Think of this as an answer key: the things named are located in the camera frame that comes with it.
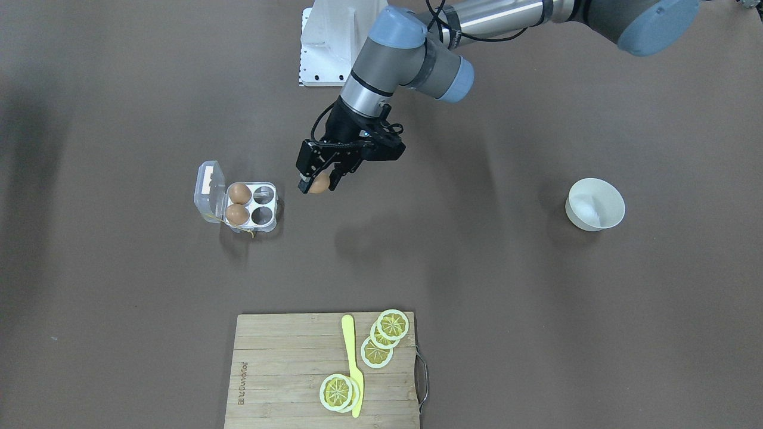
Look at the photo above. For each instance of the white ceramic bowl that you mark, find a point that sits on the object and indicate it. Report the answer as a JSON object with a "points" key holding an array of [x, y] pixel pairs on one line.
{"points": [[594, 205]]}

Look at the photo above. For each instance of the lemon slice at board end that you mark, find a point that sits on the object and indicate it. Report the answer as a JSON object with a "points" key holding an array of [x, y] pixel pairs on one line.
{"points": [[393, 324]]}

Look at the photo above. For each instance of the middle lemon slice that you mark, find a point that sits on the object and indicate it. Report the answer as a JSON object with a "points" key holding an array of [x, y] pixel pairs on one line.
{"points": [[379, 341]]}

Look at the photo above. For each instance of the brown egg in carton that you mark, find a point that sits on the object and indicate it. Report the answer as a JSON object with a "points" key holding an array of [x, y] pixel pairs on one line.
{"points": [[237, 214], [240, 193]]}

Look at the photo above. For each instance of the wooden cutting board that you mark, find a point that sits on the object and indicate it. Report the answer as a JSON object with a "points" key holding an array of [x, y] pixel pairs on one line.
{"points": [[279, 362]]}

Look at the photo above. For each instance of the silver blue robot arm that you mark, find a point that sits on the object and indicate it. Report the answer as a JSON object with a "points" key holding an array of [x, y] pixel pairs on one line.
{"points": [[417, 51]]}

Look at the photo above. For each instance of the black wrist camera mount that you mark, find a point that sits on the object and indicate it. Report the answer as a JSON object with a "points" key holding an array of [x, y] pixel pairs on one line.
{"points": [[383, 141]]}

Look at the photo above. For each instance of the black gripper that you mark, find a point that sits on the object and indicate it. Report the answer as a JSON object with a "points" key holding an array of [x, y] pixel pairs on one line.
{"points": [[344, 126]]}

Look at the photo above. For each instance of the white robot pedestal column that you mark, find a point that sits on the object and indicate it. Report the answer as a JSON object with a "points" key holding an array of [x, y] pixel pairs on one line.
{"points": [[333, 33]]}

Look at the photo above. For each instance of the clear plastic egg carton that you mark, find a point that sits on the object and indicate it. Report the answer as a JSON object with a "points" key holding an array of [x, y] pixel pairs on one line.
{"points": [[250, 207]]}

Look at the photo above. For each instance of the lemon slice beside knife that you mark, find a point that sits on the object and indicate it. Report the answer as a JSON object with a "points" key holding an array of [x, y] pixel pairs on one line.
{"points": [[339, 393]]}

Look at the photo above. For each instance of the yellow plastic knife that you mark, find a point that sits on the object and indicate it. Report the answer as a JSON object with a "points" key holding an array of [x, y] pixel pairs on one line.
{"points": [[348, 331]]}

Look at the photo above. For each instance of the brown egg from bowl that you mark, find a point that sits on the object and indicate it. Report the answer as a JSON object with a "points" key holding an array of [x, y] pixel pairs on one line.
{"points": [[320, 184]]}

